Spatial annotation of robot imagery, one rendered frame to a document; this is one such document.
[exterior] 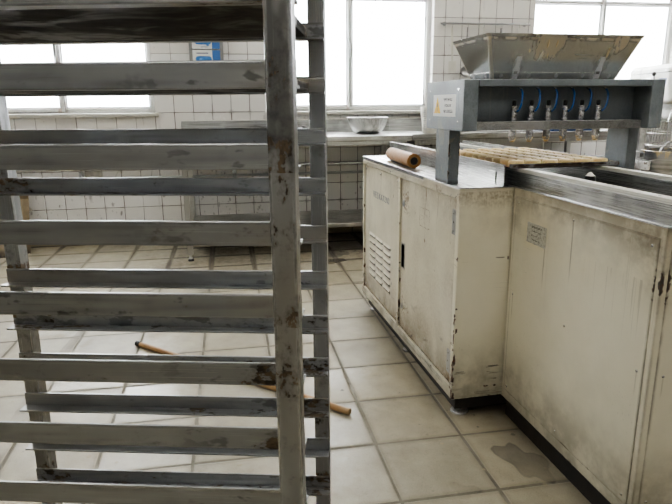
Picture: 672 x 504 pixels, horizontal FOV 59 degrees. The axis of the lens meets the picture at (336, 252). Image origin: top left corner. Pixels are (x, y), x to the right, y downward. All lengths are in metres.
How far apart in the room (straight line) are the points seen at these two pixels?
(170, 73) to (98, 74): 0.08
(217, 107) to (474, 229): 3.34
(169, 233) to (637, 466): 1.31
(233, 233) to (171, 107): 4.35
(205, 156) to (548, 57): 1.60
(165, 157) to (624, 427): 1.33
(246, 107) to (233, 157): 4.33
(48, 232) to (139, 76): 0.22
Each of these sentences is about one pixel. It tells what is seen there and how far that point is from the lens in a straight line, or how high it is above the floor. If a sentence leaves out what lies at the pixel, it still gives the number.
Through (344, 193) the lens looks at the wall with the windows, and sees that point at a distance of 5.16.
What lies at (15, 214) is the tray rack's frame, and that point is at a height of 0.90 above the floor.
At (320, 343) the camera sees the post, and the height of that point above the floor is 0.65.
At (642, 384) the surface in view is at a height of 0.46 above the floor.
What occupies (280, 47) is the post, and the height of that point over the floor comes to 1.17.
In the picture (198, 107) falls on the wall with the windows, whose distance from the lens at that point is 5.02.
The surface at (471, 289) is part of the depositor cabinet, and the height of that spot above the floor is 0.49.
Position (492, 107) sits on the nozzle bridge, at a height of 1.09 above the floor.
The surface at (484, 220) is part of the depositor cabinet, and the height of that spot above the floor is 0.73.
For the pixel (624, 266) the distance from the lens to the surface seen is 1.60.
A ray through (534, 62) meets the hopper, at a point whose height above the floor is 1.23.
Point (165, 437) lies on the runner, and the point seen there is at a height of 0.69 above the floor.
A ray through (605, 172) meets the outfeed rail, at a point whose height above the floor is 0.88.
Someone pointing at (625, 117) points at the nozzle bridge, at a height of 1.05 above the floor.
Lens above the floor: 1.11
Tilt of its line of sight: 14 degrees down
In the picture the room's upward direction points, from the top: straight up
